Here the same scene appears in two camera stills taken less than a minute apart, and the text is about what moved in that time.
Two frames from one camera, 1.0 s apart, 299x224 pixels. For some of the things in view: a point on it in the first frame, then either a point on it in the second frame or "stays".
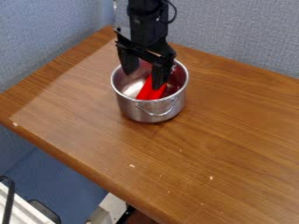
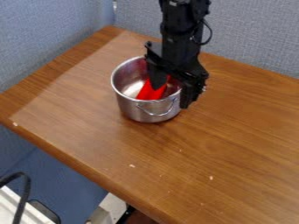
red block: x=148 y=93 stays
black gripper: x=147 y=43 to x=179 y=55
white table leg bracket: x=108 y=211 stays
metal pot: x=154 y=109 stays
